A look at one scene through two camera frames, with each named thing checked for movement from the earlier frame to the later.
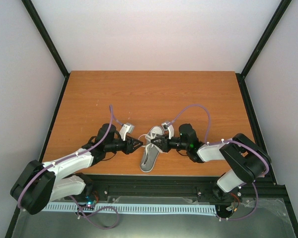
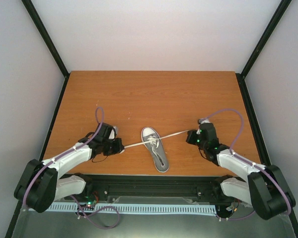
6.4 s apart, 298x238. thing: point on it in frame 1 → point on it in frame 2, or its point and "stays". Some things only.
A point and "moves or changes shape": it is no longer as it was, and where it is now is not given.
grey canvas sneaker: (152, 152) moves or changes shape
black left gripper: (129, 145) → (119, 148)
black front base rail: (100, 187) stays
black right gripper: (165, 145) → (190, 140)
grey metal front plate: (265, 217) stays
